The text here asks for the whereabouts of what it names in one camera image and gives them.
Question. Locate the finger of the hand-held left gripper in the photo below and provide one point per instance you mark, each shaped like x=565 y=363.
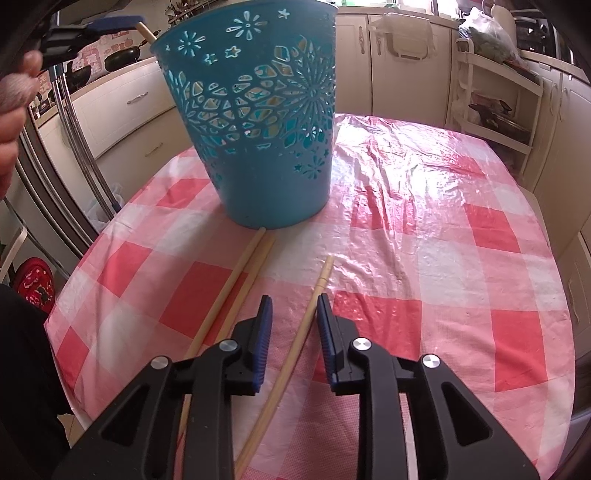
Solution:
x=113 y=23
x=64 y=48

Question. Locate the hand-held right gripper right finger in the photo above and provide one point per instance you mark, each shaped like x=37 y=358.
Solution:
x=325 y=341

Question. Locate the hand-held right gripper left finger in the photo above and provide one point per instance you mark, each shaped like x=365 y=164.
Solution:
x=263 y=341

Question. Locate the teal perforated plastic basket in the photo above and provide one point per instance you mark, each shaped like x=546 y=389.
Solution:
x=268 y=194

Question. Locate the person's left hand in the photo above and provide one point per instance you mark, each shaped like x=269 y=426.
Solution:
x=14 y=115

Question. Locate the black frying pan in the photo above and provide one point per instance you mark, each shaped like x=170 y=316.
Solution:
x=122 y=57

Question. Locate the cream cabinet with drawers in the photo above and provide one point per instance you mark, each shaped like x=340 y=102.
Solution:
x=134 y=115

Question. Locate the stainless steel refrigerator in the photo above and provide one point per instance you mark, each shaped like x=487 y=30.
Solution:
x=69 y=152

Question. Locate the pink checked tablecloth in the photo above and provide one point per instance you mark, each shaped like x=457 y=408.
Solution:
x=415 y=258

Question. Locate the clear plastic bag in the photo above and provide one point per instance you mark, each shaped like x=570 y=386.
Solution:
x=104 y=207

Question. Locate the red floral cushion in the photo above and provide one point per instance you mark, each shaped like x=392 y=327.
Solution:
x=37 y=281

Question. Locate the person's dark clothing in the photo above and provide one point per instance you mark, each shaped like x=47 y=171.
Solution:
x=27 y=392

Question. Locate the cream tall door cabinet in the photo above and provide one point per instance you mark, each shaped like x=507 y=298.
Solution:
x=355 y=60

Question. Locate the cream panelled cabinet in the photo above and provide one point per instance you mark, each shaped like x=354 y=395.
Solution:
x=568 y=152

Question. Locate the white shelf rack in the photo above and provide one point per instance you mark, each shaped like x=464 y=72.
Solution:
x=531 y=97

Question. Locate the plastic bag of greens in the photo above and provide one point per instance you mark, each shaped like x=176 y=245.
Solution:
x=489 y=37

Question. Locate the dark kitchen appliance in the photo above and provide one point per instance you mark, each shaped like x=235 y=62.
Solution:
x=540 y=34

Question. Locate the white plastic wall rack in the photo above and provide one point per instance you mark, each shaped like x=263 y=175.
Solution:
x=401 y=50

